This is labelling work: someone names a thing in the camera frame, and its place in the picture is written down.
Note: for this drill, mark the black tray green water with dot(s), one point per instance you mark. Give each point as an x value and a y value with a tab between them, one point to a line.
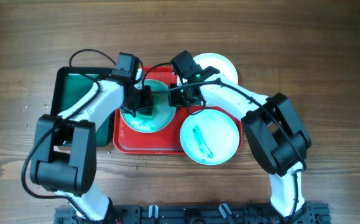
69	88

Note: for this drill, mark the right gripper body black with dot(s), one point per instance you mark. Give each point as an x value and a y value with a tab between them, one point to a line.
177	98

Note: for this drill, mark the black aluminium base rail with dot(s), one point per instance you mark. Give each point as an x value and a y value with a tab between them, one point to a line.
315	213

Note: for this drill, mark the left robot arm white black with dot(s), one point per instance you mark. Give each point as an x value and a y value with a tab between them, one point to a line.
63	158

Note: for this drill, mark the red plastic tray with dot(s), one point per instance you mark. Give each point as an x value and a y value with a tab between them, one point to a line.
165	141

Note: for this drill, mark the white plate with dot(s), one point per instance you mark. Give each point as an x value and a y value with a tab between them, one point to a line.
210	137
211	64
163	112

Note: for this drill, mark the green sponge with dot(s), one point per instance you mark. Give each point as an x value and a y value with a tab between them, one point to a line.
144	115

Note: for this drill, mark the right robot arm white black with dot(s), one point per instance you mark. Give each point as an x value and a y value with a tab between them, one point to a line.
276	136

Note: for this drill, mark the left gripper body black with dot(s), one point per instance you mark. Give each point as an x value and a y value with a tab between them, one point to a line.
143	98

